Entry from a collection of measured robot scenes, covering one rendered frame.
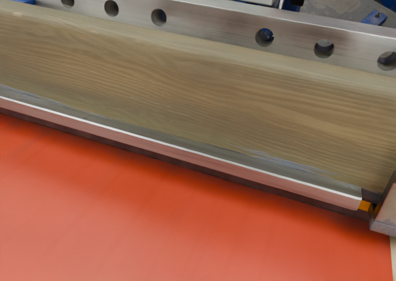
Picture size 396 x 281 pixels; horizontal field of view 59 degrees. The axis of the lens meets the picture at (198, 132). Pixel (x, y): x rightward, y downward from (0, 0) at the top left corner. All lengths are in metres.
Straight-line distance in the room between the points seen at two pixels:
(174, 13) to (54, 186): 0.27
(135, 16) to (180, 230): 0.32
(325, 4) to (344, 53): 1.79
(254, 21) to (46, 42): 0.24
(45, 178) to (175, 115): 0.11
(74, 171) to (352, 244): 0.21
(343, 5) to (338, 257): 2.04
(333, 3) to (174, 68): 2.03
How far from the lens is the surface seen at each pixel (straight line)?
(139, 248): 0.23
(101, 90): 0.26
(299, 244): 0.25
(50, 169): 0.29
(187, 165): 0.27
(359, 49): 0.43
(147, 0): 0.47
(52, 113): 0.28
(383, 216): 0.24
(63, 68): 0.28
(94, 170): 0.29
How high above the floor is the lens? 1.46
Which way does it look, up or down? 61 degrees down
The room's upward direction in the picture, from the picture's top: 12 degrees counter-clockwise
